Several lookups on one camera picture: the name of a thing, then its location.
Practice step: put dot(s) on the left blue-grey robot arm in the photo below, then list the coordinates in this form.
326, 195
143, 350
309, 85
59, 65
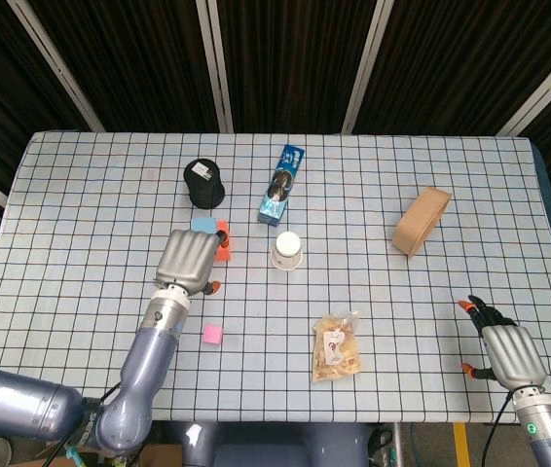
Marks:
144, 370

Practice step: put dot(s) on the metal table leg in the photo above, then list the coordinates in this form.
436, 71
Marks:
398, 445

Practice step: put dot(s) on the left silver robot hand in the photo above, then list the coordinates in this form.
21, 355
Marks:
188, 258

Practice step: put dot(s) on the white paper cup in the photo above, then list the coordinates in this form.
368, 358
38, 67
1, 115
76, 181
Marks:
286, 250

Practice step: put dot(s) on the red foam cube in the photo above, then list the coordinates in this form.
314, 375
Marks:
224, 253

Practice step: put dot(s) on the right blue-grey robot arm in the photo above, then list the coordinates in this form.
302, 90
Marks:
545, 433

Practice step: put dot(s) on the blue cookie box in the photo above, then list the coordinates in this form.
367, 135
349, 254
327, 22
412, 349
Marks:
280, 187

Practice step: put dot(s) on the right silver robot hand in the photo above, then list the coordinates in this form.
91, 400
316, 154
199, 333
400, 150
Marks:
514, 355

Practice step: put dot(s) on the blue checkered tablecloth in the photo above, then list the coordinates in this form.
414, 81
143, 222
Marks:
110, 243

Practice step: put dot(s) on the pink foam cube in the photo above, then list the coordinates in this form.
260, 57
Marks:
212, 334

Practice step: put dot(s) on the blue foam cube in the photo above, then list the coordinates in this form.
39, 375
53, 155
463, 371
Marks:
203, 225

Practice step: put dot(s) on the grey-blue robot torso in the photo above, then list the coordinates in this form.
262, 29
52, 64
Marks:
275, 447

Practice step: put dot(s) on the black mesh pen holder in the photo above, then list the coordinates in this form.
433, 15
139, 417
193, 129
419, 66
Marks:
203, 187

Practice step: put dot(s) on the clear snack bag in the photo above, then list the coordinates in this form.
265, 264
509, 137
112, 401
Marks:
336, 348

